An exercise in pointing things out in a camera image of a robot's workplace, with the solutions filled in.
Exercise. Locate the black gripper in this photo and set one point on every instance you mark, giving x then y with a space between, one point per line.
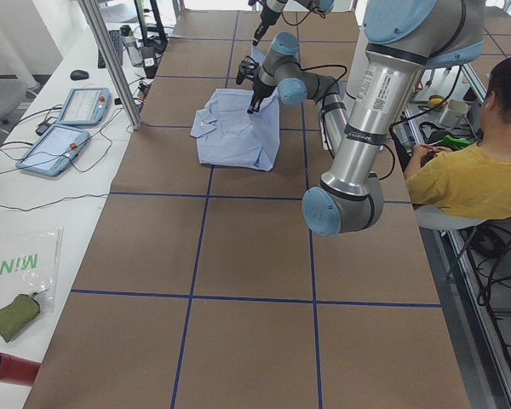
259 91
264 20

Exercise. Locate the light blue striped shirt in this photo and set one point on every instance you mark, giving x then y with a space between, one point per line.
227 135

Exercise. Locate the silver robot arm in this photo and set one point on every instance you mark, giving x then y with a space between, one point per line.
404 39
272 10

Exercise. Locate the upper blue teach pendant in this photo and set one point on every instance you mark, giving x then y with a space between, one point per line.
84 107

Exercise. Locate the blue teach pendant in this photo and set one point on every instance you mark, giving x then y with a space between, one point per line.
54 151
84 107

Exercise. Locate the black computer mouse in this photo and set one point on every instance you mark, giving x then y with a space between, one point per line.
78 75

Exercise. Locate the brown paper table mat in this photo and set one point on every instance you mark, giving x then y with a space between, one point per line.
203 288

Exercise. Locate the lower blue teach pendant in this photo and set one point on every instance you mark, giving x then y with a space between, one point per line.
54 151

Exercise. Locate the person in yellow shirt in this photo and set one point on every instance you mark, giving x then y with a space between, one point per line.
474 182

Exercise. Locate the grey office chair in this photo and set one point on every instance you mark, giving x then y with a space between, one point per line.
12 93

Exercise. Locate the clear bag with MiNi print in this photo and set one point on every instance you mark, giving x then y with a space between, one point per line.
29 265

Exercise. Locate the green fabric pouch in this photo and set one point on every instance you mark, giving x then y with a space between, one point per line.
17 315

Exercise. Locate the red cylinder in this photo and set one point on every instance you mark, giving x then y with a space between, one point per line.
17 371

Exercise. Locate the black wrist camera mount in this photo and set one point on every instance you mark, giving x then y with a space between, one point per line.
246 70

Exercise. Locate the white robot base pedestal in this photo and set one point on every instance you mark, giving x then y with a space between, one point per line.
357 68

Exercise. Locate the aluminium frame post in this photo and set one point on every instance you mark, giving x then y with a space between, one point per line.
98 27

